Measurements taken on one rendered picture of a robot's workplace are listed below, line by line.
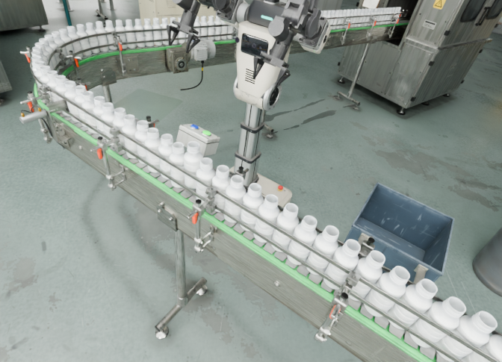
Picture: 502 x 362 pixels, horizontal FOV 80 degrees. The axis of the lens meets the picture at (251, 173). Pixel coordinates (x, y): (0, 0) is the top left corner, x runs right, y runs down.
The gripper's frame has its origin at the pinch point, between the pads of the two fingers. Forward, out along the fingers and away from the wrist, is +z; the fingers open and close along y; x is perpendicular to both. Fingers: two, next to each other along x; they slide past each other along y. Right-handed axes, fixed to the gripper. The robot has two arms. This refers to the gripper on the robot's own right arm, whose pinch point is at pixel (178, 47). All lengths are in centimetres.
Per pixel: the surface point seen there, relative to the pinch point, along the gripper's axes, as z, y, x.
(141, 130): 31.0, 21.3, -31.5
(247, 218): 38, 68, -33
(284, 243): 39, 82, -33
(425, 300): 30, 116, -39
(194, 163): 31, 46, -34
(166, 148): 32, 33, -32
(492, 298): 64, 206, 126
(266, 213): 32, 74, -36
